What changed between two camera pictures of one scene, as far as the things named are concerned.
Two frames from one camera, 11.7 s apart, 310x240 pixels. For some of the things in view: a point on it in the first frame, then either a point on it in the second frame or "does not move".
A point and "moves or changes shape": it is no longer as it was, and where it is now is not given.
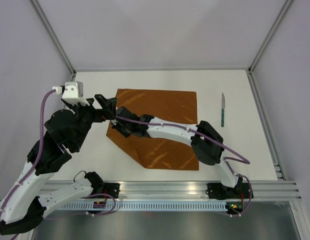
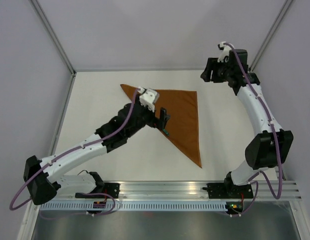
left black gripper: (109, 111) to (156, 122)
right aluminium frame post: (252, 83) does not move
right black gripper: (116, 126) to (212, 65)
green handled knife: (223, 108) moves or changes shape
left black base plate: (111, 188) does not move
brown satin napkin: (157, 152) moves or changes shape
